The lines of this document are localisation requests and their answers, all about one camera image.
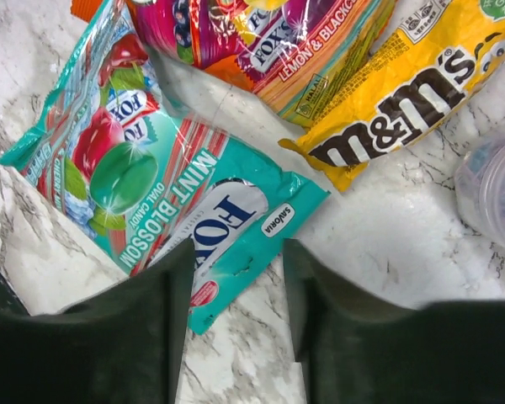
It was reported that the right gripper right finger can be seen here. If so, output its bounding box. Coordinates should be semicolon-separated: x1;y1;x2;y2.
283;239;505;403

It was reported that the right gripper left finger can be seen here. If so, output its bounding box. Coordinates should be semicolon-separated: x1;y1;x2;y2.
0;241;194;403

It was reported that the teal Fox's mint candy bag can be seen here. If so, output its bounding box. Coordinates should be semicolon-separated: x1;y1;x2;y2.
0;1;327;334

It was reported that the Fox's fruits candy bag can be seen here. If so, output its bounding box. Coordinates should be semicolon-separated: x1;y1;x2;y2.
70;0;399;127

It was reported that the small grey cup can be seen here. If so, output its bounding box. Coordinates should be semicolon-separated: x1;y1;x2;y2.
454;127;505;247

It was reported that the yellow M&M's packet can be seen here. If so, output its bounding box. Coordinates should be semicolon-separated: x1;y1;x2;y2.
279;1;505;191

